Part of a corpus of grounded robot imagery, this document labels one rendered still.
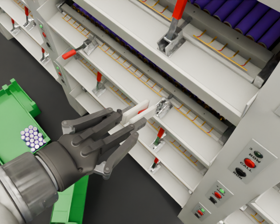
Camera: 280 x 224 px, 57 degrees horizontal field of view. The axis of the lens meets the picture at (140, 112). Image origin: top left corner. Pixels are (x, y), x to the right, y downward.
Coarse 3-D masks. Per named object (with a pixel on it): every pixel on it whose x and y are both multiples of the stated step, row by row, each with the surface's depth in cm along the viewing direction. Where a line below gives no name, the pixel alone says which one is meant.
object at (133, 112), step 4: (144, 100) 52; (148, 100) 52; (140, 104) 51; (144, 104) 52; (148, 104) 53; (132, 108) 50; (136, 108) 50; (140, 108) 51; (144, 108) 53; (124, 112) 49; (128, 112) 49; (132, 112) 50; (136, 112) 51; (124, 116) 49; (128, 116) 50; (132, 116) 51; (124, 120) 50; (128, 120) 51
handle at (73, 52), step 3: (84, 45) 67; (78, 48) 66; (81, 48) 66; (69, 51) 65; (72, 51) 65; (75, 51) 65; (78, 51) 66; (66, 54) 64; (69, 54) 64; (72, 54) 65; (63, 57) 64; (66, 57) 64
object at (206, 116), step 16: (64, 16) 73; (80, 16) 70; (80, 32) 70; (96, 32) 67; (112, 48) 65; (144, 64) 61; (160, 80) 59; (160, 96) 59; (176, 96) 56; (192, 112) 57; (208, 112) 54; (224, 128) 52
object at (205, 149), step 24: (48, 0) 72; (72, 0) 75; (48, 24) 75; (72, 24) 73; (96, 48) 68; (120, 72) 64; (144, 96) 61; (168, 120) 57; (192, 144) 55; (216, 144) 53
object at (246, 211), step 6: (246, 204) 63; (240, 210) 65; (246, 210) 65; (252, 210) 64; (228, 216) 61; (234, 216) 65; (240, 216) 64; (246, 216) 64; (252, 216) 63; (258, 216) 64; (228, 222) 65; (234, 222) 64; (240, 222) 64; (246, 222) 64; (252, 222) 63; (258, 222) 63; (264, 222) 63
